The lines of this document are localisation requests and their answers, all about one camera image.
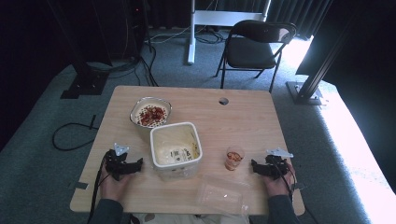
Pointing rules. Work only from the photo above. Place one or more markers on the person's right hand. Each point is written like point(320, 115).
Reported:
point(276, 186)

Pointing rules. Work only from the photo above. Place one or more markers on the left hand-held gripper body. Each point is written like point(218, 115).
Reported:
point(115, 163)

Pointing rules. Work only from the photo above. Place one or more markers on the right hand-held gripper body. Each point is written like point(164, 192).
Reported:
point(276, 166)

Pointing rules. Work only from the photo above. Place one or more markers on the person's left hand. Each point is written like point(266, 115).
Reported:
point(112, 188)

